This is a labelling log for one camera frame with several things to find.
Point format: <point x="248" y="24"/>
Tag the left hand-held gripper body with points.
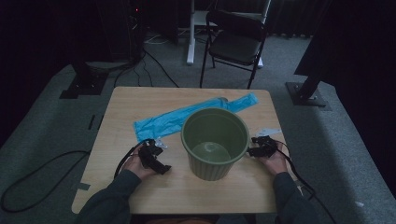
<point x="149" y="154"/>

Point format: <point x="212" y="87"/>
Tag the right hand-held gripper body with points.
<point x="269" y="149"/>

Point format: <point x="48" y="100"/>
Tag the blue plastic bag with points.
<point x="165" y="123"/>

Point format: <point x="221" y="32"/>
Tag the green ribbed plastic bin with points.
<point x="214" y="130"/>

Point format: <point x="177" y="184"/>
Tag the person's right hand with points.
<point x="277" y="165"/>

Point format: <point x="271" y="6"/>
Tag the person's left hand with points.
<point x="135" y="165"/>

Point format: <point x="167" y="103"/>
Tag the black floor tape strip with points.
<point x="91" y="122"/>
<point x="100" y="122"/>

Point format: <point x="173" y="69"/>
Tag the grey tape piece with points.
<point x="83" y="186"/>

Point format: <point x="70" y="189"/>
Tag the black folding chair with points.
<point x="235" y="46"/>

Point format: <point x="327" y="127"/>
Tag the small white floor scrap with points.
<point x="359" y="204"/>

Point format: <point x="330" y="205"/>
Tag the dark computer tower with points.
<point x="135" y="28"/>

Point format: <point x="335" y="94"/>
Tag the dark curtain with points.
<point x="358" y="46"/>

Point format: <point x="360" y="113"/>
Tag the black stand base plate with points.
<point x="306" y="96"/>
<point x="84" y="85"/>

